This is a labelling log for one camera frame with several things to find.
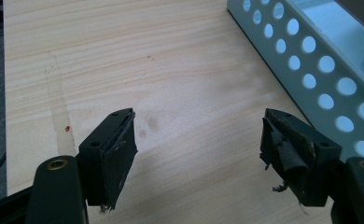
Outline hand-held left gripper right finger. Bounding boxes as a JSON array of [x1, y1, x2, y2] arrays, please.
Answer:
[[259, 107, 343, 208]]

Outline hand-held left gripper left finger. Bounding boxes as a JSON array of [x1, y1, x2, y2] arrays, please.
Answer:
[[77, 107, 139, 212]]

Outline light blue perforated basket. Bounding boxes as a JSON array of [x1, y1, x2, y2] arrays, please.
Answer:
[[226, 0, 364, 164]]

